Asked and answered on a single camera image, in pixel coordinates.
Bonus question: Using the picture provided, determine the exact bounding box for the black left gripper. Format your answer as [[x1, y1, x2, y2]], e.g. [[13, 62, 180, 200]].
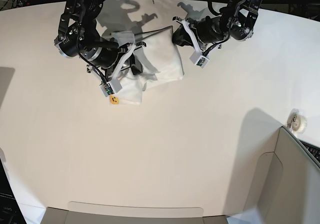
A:
[[172, 16, 229, 47]]

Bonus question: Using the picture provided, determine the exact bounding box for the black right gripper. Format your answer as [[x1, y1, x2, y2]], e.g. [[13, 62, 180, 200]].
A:
[[86, 47, 143, 76]]

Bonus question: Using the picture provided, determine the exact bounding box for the white t-shirt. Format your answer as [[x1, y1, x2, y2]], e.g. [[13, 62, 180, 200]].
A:
[[102, 25, 184, 105]]

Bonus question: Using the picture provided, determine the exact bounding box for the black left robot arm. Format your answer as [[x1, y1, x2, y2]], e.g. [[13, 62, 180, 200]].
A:
[[172, 0, 263, 55]]

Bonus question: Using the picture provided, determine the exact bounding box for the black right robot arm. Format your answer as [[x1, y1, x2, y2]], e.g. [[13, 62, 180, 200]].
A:
[[54, 0, 131, 82]]

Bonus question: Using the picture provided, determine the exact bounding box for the clear tape dispenser roll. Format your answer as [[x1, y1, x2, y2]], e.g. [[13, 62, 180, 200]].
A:
[[286, 108, 308, 136]]

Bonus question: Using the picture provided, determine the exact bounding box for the black computer keyboard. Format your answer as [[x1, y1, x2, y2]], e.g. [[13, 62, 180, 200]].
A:
[[298, 139, 320, 170]]

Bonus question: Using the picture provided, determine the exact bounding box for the beige cardboard box right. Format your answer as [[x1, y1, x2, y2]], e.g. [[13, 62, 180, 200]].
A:
[[225, 125, 320, 224]]

